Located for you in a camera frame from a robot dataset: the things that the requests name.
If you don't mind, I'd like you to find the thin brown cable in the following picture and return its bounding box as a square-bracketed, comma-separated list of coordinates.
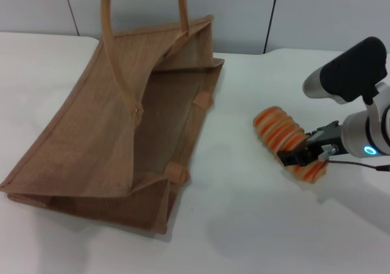
[328, 160, 390, 172]

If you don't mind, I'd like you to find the brown jute handbag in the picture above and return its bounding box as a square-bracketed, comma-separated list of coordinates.
[0, 0, 225, 235]

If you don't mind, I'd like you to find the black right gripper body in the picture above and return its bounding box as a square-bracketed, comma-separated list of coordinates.
[304, 121, 347, 166]

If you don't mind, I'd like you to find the orange striped bread loaf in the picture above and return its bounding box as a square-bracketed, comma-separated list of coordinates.
[253, 105, 328, 183]

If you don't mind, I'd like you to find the small silver bracket screw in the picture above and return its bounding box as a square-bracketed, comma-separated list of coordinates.
[319, 145, 339, 161]

